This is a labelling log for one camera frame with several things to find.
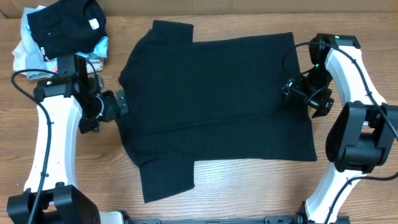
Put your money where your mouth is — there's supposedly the pale pink garment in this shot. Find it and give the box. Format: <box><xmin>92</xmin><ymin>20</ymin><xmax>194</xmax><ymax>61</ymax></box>
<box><xmin>12</xmin><ymin>4</ymin><xmax>104</xmax><ymax>77</ymax></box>

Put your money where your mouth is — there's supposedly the grey denim garment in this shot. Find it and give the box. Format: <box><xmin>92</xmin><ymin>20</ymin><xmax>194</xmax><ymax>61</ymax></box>
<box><xmin>12</xmin><ymin>6</ymin><xmax>47</xmax><ymax>71</ymax></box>

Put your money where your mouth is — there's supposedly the folded black shirt on pile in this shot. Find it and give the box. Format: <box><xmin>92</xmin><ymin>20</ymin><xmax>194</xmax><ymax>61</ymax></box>
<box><xmin>27</xmin><ymin>0</ymin><xmax>106</xmax><ymax>60</ymax></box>

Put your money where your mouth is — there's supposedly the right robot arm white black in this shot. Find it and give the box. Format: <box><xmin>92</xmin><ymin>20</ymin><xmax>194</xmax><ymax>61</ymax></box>
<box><xmin>279</xmin><ymin>33</ymin><xmax>397</xmax><ymax>223</ymax></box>

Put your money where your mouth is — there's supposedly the light blue printed garment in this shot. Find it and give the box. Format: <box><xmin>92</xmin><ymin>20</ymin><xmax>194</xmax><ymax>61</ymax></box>
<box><xmin>40</xmin><ymin>36</ymin><xmax>108</xmax><ymax>73</ymax></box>

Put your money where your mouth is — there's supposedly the black t-shirt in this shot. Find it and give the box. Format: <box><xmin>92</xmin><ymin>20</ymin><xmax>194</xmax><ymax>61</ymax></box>
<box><xmin>116</xmin><ymin>20</ymin><xmax>317</xmax><ymax>203</ymax></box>

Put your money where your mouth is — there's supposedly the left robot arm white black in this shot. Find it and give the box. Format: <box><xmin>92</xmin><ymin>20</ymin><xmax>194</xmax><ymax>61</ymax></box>
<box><xmin>7</xmin><ymin>54</ymin><xmax>132</xmax><ymax>224</ymax></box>

